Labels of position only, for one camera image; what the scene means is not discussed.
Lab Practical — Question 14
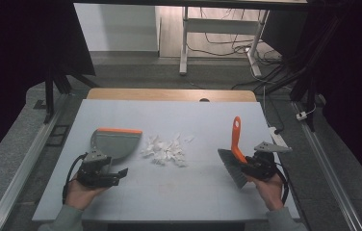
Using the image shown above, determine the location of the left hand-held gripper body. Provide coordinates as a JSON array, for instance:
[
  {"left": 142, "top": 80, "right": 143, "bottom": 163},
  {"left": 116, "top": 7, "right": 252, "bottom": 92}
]
[{"left": 76, "top": 148, "right": 121, "bottom": 189}]

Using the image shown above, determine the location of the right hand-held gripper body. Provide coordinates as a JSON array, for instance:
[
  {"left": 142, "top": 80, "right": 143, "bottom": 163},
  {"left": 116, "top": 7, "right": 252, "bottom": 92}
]
[{"left": 242, "top": 141, "right": 293, "bottom": 181}]

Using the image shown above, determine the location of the orange-handled brush with grey bristles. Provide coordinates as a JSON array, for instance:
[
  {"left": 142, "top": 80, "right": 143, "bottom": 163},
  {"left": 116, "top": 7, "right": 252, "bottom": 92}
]
[{"left": 217, "top": 115, "right": 251, "bottom": 190}]

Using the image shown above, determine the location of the grey dustpan with orange rim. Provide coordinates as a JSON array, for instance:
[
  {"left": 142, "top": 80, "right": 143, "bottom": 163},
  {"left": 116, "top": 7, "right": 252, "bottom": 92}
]
[{"left": 90, "top": 127, "right": 143, "bottom": 167}]

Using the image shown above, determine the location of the pile of white paper scraps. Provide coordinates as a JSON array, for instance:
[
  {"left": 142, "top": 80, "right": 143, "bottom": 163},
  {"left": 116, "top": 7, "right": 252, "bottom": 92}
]
[{"left": 140, "top": 133, "right": 196, "bottom": 168}]

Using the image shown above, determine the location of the person's left hand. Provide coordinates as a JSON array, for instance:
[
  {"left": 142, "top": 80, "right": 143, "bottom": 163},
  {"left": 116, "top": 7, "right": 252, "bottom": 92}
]
[{"left": 65, "top": 177, "right": 107, "bottom": 212}]

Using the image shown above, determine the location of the person's right hand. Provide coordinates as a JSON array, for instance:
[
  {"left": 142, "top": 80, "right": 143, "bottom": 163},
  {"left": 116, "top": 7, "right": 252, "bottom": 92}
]
[{"left": 246, "top": 172, "right": 285, "bottom": 212}]

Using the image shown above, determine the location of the white power strip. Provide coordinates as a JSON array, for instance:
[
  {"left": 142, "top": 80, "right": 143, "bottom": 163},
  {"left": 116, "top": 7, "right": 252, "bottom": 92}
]
[{"left": 268, "top": 126, "right": 291, "bottom": 150}]

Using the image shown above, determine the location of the black floor plate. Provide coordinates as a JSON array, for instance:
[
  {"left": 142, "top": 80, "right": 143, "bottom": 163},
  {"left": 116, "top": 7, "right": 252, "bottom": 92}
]
[{"left": 45, "top": 124, "right": 71, "bottom": 148}]

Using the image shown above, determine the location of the black metal stand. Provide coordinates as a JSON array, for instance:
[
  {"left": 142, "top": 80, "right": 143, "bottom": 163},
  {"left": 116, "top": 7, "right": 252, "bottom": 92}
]
[{"left": 289, "top": 61, "right": 323, "bottom": 133}]

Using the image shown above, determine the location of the black tripod stand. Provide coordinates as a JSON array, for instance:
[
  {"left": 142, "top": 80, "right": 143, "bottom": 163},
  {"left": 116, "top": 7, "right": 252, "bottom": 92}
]
[{"left": 42, "top": 62, "right": 100, "bottom": 125}]

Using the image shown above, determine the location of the wooden desk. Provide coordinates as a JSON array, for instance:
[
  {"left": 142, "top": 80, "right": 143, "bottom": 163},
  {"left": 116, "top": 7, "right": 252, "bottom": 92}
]
[{"left": 87, "top": 88, "right": 258, "bottom": 103}]

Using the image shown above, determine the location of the black curtain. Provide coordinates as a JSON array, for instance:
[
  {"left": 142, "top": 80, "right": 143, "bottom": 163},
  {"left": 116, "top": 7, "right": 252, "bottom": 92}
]
[
  {"left": 303, "top": 0, "right": 362, "bottom": 200},
  {"left": 0, "top": 0, "right": 97, "bottom": 174}
]

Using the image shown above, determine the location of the white cabinet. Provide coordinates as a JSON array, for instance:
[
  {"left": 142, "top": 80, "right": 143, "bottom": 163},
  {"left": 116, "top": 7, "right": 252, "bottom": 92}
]
[{"left": 73, "top": 3, "right": 162, "bottom": 53}]

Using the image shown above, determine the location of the left hand-held gripper black cable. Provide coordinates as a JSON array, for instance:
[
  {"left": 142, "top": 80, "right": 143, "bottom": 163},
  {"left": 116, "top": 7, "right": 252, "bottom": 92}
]
[{"left": 62, "top": 152, "right": 89, "bottom": 205}]

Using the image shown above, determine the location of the hand-held gripper black cable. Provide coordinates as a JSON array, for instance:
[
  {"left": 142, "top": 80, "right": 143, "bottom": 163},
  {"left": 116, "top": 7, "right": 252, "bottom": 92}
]
[
  {"left": 62, "top": 152, "right": 89, "bottom": 205},
  {"left": 273, "top": 161, "right": 290, "bottom": 206}
]

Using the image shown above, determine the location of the right hand-held gripper black cable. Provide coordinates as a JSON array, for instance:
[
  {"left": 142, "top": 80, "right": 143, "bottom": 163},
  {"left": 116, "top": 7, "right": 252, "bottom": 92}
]
[{"left": 273, "top": 161, "right": 290, "bottom": 206}]

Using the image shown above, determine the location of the black power strip cable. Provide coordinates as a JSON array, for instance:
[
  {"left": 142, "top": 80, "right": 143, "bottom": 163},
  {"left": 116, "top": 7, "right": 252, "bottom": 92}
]
[{"left": 263, "top": 84, "right": 286, "bottom": 135}]

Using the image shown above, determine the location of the aluminium rail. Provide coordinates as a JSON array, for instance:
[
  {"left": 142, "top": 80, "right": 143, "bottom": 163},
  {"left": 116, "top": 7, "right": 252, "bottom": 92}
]
[
  {"left": 291, "top": 100, "right": 362, "bottom": 231},
  {"left": 0, "top": 92, "right": 71, "bottom": 231}
]

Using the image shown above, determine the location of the tangle of black floor cables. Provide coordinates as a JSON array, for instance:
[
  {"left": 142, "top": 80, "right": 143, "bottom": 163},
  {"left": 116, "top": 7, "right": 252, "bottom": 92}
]
[{"left": 187, "top": 8, "right": 284, "bottom": 91}]

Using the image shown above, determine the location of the white desk frame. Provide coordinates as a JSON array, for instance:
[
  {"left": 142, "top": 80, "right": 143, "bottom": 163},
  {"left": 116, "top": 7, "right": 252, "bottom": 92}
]
[{"left": 178, "top": 6, "right": 271, "bottom": 78}]

